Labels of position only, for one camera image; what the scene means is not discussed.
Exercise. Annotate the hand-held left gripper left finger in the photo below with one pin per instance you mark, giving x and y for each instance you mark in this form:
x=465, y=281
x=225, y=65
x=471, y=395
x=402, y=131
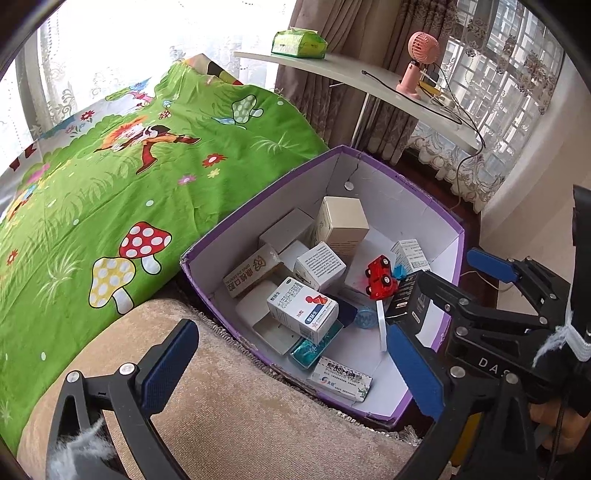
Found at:
x=171, y=364

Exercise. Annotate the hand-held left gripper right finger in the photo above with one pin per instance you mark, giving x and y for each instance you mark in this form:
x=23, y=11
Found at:
x=413, y=369

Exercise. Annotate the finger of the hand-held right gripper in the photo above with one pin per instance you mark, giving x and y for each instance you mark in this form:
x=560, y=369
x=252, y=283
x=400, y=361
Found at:
x=443, y=295
x=491, y=267

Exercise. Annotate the black box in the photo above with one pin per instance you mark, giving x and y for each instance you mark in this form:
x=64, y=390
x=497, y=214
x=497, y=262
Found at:
x=408, y=302

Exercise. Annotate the teal toy piece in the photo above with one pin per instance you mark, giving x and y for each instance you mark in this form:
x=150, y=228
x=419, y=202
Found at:
x=399, y=271

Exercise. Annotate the white carton long flap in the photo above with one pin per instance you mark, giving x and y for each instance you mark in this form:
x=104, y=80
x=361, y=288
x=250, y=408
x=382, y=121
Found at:
x=381, y=327

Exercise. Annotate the small white medicine box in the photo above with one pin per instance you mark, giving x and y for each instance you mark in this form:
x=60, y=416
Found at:
x=411, y=254

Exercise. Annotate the red toy car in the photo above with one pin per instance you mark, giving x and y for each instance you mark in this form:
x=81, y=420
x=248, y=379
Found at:
x=381, y=277

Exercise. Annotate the long white medicine box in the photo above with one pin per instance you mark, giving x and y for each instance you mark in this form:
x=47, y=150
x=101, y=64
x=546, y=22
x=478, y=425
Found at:
x=339, y=378

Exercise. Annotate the dark blue plastic block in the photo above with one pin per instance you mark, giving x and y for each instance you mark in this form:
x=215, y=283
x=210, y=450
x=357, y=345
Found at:
x=347, y=314

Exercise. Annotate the purple cardboard box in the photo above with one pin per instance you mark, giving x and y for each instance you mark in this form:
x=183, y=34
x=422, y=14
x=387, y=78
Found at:
x=401, y=198

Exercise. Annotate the teal box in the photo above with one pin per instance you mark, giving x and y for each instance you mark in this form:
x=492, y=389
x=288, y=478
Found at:
x=307, y=354

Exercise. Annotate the white box red lettering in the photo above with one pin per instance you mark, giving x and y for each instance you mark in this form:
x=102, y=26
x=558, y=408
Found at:
x=251, y=272

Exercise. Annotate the off-white cardboard box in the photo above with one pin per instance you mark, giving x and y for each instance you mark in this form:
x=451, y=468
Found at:
x=344, y=221

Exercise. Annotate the beige printed box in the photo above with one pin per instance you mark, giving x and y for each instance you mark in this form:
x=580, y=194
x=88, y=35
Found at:
x=318, y=265

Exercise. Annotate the white charger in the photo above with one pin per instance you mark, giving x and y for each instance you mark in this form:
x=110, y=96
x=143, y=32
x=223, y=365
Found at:
x=444, y=100

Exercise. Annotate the green printed blanket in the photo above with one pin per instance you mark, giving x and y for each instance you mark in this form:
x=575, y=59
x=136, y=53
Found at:
x=92, y=194

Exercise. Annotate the small yellow object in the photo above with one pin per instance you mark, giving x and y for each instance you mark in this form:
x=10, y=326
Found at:
x=428, y=84

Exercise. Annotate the lace curtain with flowers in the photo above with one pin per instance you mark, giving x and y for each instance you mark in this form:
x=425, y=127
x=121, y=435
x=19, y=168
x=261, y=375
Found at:
x=508, y=69

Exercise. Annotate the white curved side table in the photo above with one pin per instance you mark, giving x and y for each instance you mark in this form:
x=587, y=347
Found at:
x=369, y=78

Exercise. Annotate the pink desk fan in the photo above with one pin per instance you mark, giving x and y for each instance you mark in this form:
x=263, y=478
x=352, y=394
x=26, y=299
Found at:
x=422, y=46

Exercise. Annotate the brown patterned curtain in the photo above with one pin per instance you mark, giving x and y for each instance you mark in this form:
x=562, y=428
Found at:
x=360, y=27

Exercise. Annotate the green tissue pack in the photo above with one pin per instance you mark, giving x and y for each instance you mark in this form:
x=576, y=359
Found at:
x=298, y=44

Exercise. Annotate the white lace curtain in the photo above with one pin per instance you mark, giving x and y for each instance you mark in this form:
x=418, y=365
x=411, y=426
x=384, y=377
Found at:
x=92, y=55

